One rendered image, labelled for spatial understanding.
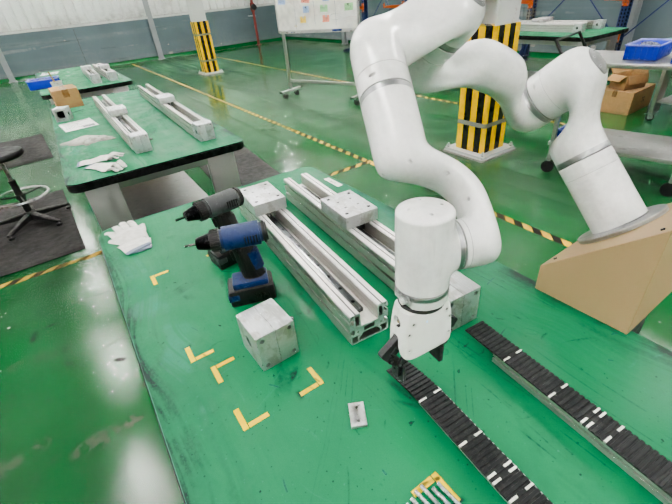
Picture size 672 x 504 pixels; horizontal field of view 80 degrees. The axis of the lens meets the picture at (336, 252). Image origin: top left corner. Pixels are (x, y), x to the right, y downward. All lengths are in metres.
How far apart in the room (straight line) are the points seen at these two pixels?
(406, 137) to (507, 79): 0.41
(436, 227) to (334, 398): 0.44
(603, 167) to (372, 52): 0.62
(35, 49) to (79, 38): 1.21
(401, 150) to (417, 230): 0.14
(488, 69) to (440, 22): 0.20
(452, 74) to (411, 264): 0.48
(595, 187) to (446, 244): 0.59
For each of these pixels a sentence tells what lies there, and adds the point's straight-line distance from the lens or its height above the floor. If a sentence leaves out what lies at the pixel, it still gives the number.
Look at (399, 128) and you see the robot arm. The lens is 0.63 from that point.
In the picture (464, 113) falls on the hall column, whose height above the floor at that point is 0.38.
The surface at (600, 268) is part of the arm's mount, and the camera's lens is 1.02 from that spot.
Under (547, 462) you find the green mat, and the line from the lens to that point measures 0.81.
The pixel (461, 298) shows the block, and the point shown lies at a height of 0.87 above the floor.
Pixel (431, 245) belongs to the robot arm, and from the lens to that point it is 0.56.
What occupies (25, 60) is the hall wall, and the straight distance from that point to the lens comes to 15.50.
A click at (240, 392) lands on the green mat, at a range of 0.89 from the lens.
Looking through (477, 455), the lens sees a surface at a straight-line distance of 0.75.
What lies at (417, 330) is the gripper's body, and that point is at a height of 0.99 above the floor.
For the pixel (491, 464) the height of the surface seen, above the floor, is 0.81.
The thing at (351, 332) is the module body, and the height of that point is 0.82.
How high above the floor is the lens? 1.45
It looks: 33 degrees down
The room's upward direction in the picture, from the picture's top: 6 degrees counter-clockwise
